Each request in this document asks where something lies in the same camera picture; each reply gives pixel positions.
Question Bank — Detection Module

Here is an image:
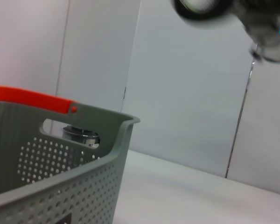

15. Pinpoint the orange basket handle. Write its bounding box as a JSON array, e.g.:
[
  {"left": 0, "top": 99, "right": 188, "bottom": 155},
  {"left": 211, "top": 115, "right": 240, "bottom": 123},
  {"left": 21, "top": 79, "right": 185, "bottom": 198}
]
[{"left": 0, "top": 85, "right": 79, "bottom": 115}]

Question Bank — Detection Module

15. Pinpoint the glass pitcher black handle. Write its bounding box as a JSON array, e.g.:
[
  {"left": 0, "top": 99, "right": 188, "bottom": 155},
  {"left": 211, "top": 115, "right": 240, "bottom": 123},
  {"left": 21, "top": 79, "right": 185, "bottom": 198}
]
[{"left": 62, "top": 125, "right": 101, "bottom": 150}]

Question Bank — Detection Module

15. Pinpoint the grey perforated storage basket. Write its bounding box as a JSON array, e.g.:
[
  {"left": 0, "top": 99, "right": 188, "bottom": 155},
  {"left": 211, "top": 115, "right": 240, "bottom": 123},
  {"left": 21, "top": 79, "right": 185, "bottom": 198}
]
[{"left": 0, "top": 100, "right": 140, "bottom": 224}]

